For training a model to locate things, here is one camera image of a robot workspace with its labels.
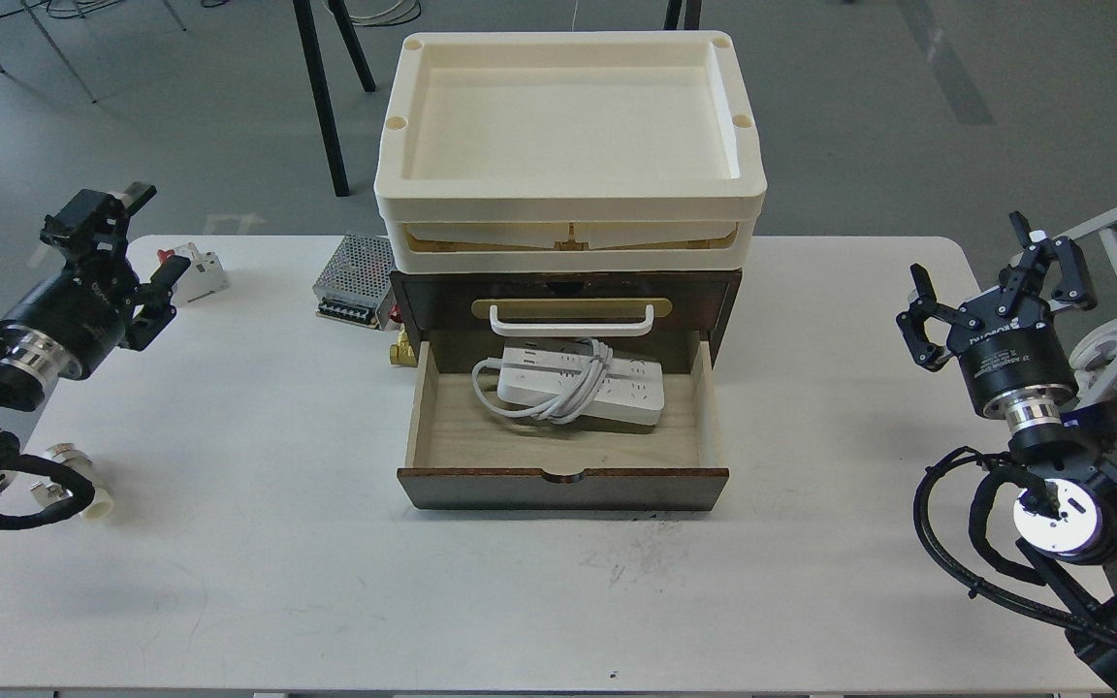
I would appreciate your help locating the cream plastic stacked tray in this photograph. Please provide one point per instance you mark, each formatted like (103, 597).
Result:
(574, 152)

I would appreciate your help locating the metal mesh power supply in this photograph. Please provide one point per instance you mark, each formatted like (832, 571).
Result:
(354, 287)

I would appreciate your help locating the black table leg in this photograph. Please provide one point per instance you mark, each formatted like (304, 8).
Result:
(315, 69)

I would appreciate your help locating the white drawer handle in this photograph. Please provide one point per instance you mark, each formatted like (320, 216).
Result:
(554, 328)

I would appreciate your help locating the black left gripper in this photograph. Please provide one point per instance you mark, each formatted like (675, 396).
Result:
(67, 325)

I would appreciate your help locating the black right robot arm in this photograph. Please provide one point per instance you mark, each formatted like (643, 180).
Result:
(1045, 511)

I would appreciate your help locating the brass fitting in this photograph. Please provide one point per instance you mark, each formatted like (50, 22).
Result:
(402, 353)

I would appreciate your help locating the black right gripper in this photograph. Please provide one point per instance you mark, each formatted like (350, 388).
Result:
(1004, 342)

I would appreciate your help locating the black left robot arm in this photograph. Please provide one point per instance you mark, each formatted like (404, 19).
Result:
(21, 392)

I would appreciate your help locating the open wooden drawer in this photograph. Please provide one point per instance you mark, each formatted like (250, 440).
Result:
(461, 457)

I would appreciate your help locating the white power strip with cable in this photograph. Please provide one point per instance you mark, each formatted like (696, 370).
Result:
(560, 380)

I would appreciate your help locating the white circuit breaker red switch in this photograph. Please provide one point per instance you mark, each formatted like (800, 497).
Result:
(204, 277)

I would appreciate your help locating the metal valve white cap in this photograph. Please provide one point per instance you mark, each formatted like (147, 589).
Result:
(47, 492)

